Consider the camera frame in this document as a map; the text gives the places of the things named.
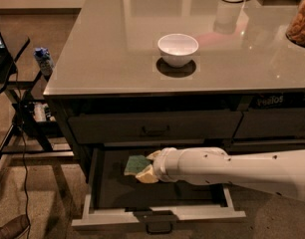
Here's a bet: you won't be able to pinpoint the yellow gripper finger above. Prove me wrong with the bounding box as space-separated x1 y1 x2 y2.
136 164 158 184
146 150 161 160

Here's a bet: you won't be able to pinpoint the green yellow sponge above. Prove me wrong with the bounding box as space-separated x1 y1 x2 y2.
124 155 151 175

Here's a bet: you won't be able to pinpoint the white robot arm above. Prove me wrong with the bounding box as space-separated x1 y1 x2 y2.
136 147 305 201

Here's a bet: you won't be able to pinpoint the open grey middle drawer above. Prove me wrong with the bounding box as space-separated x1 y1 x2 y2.
72 148 246 234

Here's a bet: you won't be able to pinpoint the closed top drawer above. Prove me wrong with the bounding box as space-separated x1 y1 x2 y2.
68 111 242 144

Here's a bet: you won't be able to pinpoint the dark cabinet counter unit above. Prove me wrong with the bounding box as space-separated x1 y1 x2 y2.
44 0 305 168

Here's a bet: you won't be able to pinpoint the white ceramic bowl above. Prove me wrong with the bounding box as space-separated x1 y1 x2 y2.
157 34 199 68

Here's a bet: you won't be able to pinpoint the right closed drawers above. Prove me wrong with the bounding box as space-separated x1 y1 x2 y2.
224 108 305 153

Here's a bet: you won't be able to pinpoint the brown shoe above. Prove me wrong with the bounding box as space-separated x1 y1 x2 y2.
0 214 30 239

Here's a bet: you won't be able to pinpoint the plastic water bottle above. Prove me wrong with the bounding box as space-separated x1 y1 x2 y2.
34 47 55 77

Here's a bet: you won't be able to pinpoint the black cable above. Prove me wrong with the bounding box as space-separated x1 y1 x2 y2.
14 70 33 239

